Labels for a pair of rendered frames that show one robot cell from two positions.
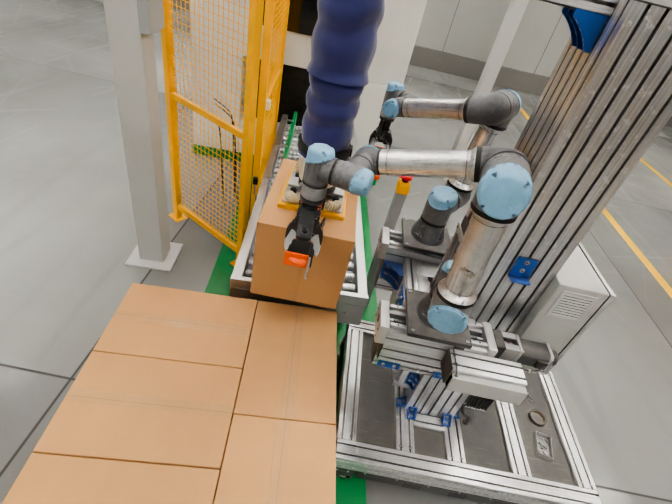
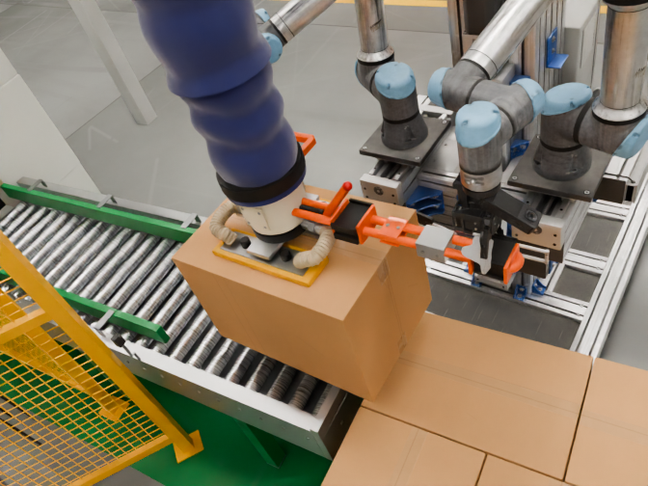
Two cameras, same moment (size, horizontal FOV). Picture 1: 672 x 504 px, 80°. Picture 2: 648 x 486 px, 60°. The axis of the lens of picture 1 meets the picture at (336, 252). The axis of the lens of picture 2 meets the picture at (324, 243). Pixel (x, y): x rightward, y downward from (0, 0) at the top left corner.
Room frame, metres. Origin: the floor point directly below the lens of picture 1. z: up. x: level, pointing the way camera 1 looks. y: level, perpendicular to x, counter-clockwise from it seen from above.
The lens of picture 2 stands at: (0.62, 0.85, 2.14)
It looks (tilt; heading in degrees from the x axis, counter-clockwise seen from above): 44 degrees down; 320
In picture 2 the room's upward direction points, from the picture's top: 20 degrees counter-clockwise
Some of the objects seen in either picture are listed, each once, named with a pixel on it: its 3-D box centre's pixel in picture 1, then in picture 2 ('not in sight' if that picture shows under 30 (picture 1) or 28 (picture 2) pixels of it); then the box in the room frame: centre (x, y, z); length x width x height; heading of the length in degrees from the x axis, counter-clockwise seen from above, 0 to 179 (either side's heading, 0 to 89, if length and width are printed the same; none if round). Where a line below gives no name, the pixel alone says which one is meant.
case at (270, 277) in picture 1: (308, 229); (308, 279); (1.59, 0.16, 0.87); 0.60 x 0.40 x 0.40; 4
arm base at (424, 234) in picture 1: (430, 226); (402, 121); (1.54, -0.38, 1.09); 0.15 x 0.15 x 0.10
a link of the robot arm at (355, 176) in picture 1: (353, 176); (505, 106); (1.01, 0.00, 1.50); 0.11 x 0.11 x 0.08; 78
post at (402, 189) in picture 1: (381, 248); not in sight; (2.10, -0.28, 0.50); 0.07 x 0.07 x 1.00; 8
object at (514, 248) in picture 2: (297, 252); (493, 258); (0.99, 0.12, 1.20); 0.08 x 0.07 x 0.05; 4
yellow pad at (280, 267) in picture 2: (295, 185); (266, 252); (1.58, 0.25, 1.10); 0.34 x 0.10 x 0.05; 4
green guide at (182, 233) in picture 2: not in sight; (107, 208); (3.01, 0.08, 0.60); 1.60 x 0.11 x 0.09; 8
